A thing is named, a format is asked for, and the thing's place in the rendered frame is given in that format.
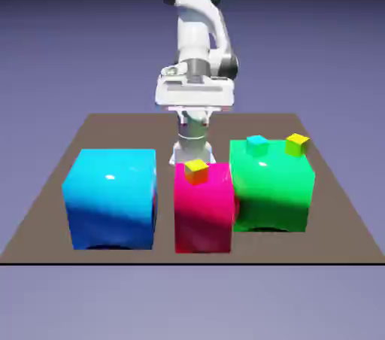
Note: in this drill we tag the small yellow cube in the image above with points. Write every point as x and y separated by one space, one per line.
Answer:
297 144
196 172

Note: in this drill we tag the small cyan cube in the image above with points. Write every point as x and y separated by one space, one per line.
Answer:
257 145

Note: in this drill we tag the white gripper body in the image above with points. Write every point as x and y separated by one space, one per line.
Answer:
195 94

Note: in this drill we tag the large blue box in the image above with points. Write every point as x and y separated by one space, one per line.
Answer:
111 195

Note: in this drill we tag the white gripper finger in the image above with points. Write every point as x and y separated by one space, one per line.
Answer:
205 117
182 117

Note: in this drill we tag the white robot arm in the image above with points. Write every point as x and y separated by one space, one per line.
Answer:
192 3

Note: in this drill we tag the large pink box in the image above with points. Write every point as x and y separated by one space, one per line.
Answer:
204 213

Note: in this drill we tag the large green box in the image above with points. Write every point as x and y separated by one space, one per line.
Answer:
270 192

